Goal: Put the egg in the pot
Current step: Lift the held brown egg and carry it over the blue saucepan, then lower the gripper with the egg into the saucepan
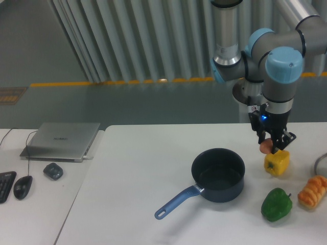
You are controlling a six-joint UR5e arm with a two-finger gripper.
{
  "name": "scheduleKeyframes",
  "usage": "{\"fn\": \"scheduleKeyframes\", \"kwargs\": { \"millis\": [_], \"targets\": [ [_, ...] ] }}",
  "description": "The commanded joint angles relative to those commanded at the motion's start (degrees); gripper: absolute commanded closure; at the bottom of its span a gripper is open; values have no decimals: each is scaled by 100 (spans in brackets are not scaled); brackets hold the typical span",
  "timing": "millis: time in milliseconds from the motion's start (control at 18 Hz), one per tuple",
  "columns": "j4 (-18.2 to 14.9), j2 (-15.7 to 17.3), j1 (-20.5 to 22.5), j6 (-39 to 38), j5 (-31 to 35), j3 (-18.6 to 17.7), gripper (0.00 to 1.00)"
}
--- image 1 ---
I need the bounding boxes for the orange braided bread loaf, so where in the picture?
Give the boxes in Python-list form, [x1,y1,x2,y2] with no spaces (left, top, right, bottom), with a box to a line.
[297,175,326,209]

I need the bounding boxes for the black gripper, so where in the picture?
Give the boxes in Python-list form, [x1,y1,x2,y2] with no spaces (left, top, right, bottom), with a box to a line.
[249,102,296,154]

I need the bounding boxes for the black cable left edge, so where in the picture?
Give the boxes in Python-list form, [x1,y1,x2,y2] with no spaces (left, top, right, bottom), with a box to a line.
[0,128,17,148]

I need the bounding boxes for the grey cable right edge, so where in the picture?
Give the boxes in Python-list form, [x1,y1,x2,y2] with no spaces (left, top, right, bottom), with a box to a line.
[313,152,327,177]

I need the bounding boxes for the grey closed laptop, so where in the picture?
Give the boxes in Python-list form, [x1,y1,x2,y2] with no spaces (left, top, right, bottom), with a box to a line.
[20,122,100,162]

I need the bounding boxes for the dark blue saucepan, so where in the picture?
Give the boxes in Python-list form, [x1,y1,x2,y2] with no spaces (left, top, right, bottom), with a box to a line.
[154,148,245,220]

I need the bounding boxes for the yellow bell pepper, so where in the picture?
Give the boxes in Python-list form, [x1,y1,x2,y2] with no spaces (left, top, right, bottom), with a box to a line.
[264,150,290,177]

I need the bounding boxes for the black computer mouse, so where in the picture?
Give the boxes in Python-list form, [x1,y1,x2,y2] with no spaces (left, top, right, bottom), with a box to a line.
[13,175,33,200]

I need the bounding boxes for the black mouse cable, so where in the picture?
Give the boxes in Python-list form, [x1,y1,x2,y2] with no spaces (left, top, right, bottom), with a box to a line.
[25,130,39,177]

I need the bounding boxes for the small dark grey case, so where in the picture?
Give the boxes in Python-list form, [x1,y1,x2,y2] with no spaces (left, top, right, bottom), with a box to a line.
[43,162,63,181]

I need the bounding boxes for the green bell pepper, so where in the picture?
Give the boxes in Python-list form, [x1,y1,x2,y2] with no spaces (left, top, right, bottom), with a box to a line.
[261,188,293,222]

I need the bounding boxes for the black keyboard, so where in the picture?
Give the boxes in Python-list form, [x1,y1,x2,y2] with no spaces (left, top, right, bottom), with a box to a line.
[0,171,16,204]

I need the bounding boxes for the brown egg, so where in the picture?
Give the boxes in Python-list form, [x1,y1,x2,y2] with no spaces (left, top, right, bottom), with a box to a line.
[260,138,273,154]

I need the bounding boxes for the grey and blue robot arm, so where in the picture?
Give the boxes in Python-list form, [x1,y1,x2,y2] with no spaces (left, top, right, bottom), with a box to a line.
[211,1,326,154]

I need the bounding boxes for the white corrugated partition panels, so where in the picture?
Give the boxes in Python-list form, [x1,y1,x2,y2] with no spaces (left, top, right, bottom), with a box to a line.
[50,1,326,83]

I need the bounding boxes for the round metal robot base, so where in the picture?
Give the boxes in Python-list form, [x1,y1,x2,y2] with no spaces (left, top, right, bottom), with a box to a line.
[232,79,263,106]

